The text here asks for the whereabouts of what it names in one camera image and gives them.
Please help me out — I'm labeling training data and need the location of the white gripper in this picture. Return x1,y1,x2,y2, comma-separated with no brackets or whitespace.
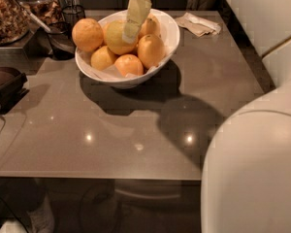
122,0,151,44

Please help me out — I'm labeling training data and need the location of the yellowish green top orange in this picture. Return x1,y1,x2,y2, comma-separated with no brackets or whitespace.
105,20,138,55

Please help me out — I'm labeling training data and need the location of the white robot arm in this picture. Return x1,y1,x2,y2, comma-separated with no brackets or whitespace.
187,0,291,233

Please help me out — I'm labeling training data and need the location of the orange at bowl back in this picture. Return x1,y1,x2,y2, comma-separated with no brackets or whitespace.
139,14,161,38

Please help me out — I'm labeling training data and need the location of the white ceramic bowl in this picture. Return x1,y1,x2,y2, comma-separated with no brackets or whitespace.
74,7,180,89

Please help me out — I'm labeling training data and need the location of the orange at bowl right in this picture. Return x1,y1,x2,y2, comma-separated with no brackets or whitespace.
137,34,165,69

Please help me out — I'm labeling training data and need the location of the orange on bowl rim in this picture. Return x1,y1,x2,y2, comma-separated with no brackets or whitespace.
72,18,104,52

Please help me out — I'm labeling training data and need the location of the orange at bowl front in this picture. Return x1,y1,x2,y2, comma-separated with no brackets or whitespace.
114,54,144,77

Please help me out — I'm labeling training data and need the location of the orange at bowl front-left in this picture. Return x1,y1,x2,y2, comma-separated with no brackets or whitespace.
90,46,117,71

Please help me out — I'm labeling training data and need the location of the crumpled beige napkin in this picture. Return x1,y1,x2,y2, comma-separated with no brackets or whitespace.
176,13,222,37

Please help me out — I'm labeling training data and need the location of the large glass snack jar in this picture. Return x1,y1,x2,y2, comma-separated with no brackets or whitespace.
0,0,29,46

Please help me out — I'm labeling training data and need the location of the black device on left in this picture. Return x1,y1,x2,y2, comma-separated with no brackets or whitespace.
0,67,27,115

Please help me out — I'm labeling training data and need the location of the black wire mesh cup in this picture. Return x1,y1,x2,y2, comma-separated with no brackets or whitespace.
62,5,85,27

